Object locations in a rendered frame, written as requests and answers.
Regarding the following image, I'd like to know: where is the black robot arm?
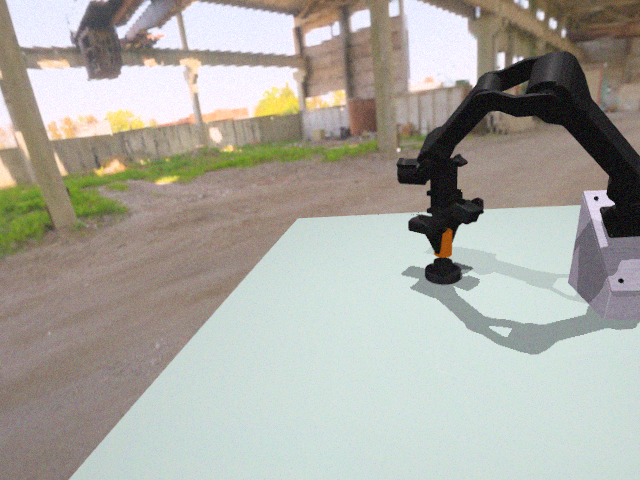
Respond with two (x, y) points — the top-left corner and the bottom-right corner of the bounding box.
(396, 51), (640, 238)

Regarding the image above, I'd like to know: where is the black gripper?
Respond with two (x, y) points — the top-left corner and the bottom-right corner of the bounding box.
(408, 186), (462, 254)

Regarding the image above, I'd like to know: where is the dark grey round pedestal with short shaft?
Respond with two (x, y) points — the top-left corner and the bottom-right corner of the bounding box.
(425, 258), (461, 285)

